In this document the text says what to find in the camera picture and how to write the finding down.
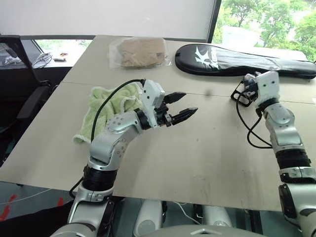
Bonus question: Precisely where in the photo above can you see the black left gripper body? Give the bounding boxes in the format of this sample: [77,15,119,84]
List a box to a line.
[154,98,173,128]

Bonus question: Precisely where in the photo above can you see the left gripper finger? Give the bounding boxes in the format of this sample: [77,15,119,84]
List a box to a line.
[164,92,187,105]
[170,107,199,125]

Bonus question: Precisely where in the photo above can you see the white cable bundle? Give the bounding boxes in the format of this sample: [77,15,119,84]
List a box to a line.
[32,52,54,69]

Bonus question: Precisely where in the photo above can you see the light green towel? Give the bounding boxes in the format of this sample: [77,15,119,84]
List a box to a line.
[73,82,145,145]

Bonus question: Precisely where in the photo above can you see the thin black cable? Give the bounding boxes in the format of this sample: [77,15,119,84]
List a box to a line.
[69,176,84,199]

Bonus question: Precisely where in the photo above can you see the clear plastic bag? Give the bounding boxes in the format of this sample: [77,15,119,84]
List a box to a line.
[108,36,172,71]

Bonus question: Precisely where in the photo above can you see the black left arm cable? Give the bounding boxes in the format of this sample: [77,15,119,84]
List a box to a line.
[90,78,146,144]

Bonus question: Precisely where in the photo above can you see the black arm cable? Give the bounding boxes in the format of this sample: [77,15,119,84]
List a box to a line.
[90,78,146,144]
[236,98,274,150]

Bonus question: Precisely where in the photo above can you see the black office chair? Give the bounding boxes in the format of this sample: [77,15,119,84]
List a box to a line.
[0,34,54,162]

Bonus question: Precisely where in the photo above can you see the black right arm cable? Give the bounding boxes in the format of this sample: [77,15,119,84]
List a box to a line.
[236,98,274,150]

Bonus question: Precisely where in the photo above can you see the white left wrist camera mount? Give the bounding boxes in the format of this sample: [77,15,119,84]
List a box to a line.
[141,79,165,128]

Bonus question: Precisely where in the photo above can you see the silver rounded robot leg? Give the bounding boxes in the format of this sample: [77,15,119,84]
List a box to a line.
[201,204,234,228]
[133,199,165,237]

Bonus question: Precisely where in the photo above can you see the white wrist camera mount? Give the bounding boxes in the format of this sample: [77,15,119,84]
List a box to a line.
[254,71,281,107]
[141,79,165,128]

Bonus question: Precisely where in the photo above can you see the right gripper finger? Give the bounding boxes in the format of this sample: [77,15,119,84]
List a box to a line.
[230,82,247,99]
[232,94,255,107]

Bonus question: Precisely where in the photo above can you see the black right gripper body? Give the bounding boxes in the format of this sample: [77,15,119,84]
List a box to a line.
[242,73,259,101]

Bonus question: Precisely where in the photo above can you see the thin white floor cable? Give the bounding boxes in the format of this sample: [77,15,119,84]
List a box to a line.
[0,187,54,205]

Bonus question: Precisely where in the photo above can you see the black racket bag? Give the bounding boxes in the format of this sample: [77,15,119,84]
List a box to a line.
[174,43,316,80]

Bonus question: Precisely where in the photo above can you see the brown folded cloth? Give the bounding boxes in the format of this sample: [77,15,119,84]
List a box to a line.
[117,38,166,69]

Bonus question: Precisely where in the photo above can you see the black window frame post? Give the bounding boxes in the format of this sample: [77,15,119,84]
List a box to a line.
[206,0,222,44]

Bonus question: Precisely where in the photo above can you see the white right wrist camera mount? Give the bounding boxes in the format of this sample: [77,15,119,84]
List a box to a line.
[254,71,281,107]

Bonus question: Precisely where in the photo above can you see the silver robot torso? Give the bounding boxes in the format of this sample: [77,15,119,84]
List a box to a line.
[138,223,268,237]

